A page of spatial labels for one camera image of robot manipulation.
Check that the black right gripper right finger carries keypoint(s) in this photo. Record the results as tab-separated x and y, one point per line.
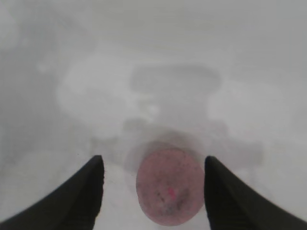
235	203

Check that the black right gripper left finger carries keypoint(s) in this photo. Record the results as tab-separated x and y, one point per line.
72	201

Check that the pink round bun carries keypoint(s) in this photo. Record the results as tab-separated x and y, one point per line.
169	187

